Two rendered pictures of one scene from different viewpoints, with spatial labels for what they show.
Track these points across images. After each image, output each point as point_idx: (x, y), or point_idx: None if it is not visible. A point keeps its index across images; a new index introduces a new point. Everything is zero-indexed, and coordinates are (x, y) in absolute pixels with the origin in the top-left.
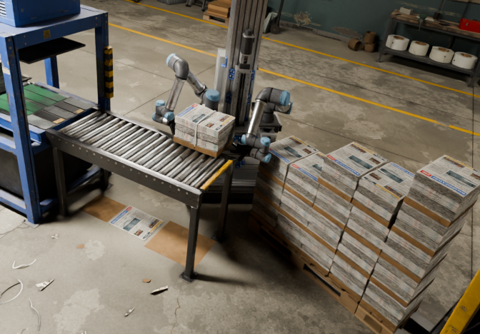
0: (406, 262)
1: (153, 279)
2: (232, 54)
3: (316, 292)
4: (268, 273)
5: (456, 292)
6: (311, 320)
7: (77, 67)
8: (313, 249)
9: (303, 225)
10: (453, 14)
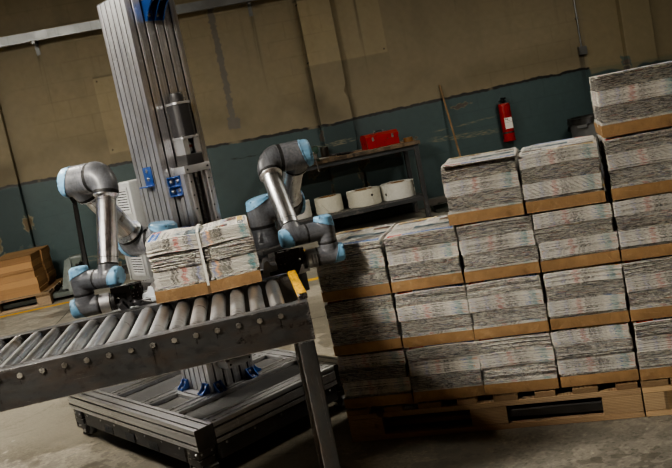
0: (667, 233)
1: None
2: (161, 150)
3: (565, 431)
4: (468, 460)
5: None
6: (606, 456)
7: None
8: (508, 359)
9: (467, 331)
10: (345, 141)
